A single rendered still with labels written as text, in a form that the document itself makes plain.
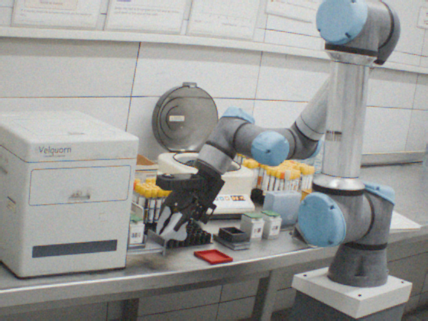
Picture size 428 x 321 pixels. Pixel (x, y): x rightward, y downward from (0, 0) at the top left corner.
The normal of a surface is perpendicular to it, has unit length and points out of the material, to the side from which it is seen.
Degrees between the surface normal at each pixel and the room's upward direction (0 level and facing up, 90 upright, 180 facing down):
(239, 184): 90
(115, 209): 90
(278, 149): 91
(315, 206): 97
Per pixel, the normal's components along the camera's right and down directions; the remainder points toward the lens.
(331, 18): -0.70, -0.09
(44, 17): 0.64, 0.31
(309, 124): -0.49, 0.32
